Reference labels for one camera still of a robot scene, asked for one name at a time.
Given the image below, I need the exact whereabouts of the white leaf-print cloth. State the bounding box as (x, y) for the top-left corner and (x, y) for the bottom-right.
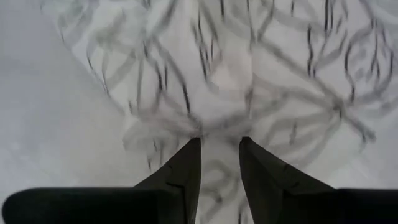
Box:
(40, 0), (398, 224)

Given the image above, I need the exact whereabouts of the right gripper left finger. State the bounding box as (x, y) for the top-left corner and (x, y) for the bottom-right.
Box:
(1, 136), (202, 224)

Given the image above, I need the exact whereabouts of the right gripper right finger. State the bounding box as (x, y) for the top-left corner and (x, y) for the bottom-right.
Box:
(241, 136), (398, 224)

